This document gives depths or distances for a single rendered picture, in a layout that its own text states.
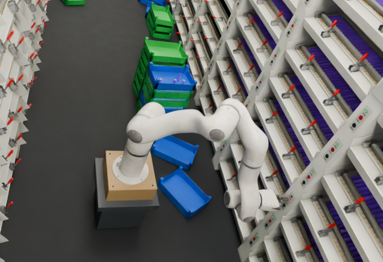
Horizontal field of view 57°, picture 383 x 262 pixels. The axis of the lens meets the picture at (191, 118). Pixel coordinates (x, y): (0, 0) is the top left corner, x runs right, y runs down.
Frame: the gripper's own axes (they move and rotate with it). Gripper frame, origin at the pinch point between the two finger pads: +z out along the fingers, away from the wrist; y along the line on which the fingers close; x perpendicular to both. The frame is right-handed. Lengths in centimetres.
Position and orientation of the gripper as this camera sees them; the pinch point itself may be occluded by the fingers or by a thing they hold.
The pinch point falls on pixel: (284, 200)
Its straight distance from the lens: 185.2
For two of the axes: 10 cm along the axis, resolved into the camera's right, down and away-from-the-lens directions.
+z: 9.3, 1.0, 3.6
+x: 3.2, -7.1, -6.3
